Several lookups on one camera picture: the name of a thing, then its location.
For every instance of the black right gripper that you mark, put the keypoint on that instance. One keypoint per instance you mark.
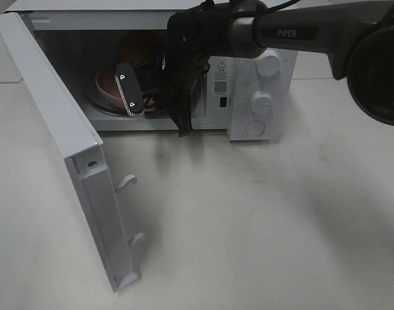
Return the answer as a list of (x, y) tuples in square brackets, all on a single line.
[(171, 78)]

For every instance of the round white door button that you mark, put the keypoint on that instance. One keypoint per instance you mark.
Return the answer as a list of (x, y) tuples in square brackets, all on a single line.
[(255, 128)]

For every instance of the toy burger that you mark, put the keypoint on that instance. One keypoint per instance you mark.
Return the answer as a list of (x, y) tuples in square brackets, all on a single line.
[(138, 46)]

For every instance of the pink round plate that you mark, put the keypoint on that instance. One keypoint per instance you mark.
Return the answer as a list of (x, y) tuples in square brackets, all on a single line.
[(108, 88)]

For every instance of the white microwave knob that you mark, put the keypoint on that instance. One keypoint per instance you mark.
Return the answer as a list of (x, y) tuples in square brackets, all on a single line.
[(268, 64), (261, 102)]

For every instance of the white microwave door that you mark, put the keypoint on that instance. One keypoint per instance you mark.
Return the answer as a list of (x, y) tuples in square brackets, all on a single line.
[(79, 146)]

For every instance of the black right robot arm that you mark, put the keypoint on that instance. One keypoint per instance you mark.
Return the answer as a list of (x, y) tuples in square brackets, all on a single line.
[(357, 38)]

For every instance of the glass microwave turntable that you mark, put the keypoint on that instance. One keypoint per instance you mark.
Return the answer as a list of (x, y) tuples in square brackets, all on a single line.
[(103, 105)]

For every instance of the white microwave oven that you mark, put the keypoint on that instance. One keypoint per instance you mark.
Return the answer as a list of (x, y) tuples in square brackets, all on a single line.
[(80, 38)]

